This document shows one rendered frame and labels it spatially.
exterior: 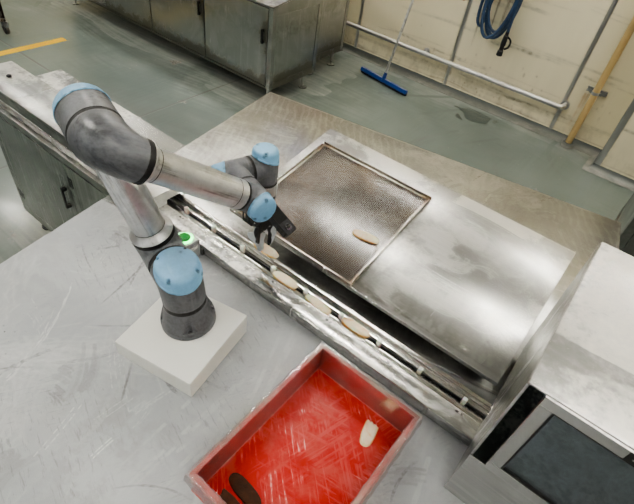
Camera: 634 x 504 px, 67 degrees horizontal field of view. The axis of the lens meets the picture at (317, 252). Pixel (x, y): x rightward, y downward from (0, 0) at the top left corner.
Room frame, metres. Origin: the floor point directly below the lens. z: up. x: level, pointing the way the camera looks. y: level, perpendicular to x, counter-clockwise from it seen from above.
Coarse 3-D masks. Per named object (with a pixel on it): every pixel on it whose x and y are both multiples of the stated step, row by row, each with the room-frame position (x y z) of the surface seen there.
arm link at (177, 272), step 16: (160, 256) 0.82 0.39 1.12; (176, 256) 0.83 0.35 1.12; (192, 256) 0.84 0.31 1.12; (160, 272) 0.77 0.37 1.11; (176, 272) 0.78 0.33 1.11; (192, 272) 0.79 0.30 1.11; (160, 288) 0.76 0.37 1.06; (176, 288) 0.75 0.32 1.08; (192, 288) 0.77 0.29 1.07; (176, 304) 0.75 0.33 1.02; (192, 304) 0.77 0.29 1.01
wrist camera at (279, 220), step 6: (276, 204) 1.12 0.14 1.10; (276, 210) 1.10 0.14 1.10; (276, 216) 1.08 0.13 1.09; (282, 216) 1.09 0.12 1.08; (270, 222) 1.07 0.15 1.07; (276, 222) 1.06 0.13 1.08; (282, 222) 1.07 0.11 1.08; (288, 222) 1.08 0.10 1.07; (276, 228) 1.06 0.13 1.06; (282, 228) 1.05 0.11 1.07; (288, 228) 1.06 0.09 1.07; (294, 228) 1.07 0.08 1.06; (282, 234) 1.05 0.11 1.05; (288, 234) 1.05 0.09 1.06
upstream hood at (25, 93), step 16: (0, 64) 2.02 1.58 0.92; (16, 64) 2.05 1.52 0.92; (0, 80) 1.88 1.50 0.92; (16, 80) 1.90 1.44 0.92; (32, 80) 1.92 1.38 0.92; (0, 96) 1.81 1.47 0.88; (16, 96) 1.77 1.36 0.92; (32, 96) 1.79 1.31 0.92; (48, 96) 1.81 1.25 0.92; (32, 112) 1.67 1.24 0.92; (48, 112) 1.69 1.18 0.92; (48, 128) 1.60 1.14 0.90; (64, 144) 1.56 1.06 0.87; (160, 192) 1.30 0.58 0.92; (176, 192) 1.35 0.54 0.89
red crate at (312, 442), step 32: (320, 384) 0.71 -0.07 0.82; (288, 416) 0.60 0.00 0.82; (320, 416) 0.62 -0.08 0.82; (352, 416) 0.63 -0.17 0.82; (256, 448) 0.51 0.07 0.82; (288, 448) 0.52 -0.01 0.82; (320, 448) 0.54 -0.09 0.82; (352, 448) 0.55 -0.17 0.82; (384, 448) 0.56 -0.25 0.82; (224, 480) 0.42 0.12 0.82; (256, 480) 0.43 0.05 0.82; (288, 480) 0.45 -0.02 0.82; (320, 480) 0.46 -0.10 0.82; (352, 480) 0.47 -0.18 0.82
